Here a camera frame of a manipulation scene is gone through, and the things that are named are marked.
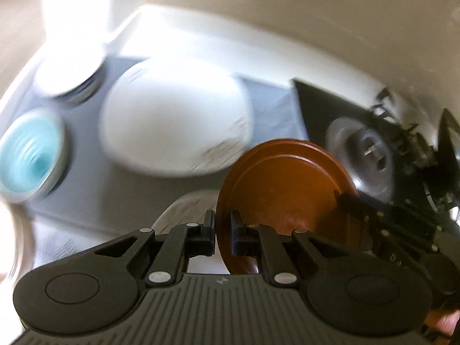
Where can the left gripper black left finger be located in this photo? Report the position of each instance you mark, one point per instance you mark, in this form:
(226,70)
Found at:
(172,251)

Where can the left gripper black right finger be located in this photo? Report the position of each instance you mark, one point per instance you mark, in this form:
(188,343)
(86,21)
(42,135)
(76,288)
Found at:
(257,248)

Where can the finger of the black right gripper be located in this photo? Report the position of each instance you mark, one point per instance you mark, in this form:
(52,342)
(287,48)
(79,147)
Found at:
(363,207)

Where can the brown round plate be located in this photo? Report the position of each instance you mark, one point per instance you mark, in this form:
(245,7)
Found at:
(286,184)

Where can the beige ribbed bowl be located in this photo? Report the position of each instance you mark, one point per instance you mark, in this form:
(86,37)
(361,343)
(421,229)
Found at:
(17,243)

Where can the turquoise spiral bowl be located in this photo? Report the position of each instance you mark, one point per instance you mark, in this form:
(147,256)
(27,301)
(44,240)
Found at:
(34,155)

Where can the white bowl blue pattern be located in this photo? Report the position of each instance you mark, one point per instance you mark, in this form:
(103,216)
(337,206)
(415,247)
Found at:
(70,74)

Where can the person's right hand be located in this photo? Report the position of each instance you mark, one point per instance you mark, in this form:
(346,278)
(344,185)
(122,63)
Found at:
(443,320)

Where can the black gas stove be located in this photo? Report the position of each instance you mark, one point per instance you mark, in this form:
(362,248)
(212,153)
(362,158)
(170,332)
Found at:
(388,161)

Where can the grey drying mat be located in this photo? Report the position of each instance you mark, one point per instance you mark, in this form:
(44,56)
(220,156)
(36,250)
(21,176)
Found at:
(98,194)

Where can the white square plate floral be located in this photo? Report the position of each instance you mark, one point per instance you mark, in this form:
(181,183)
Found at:
(176,119)

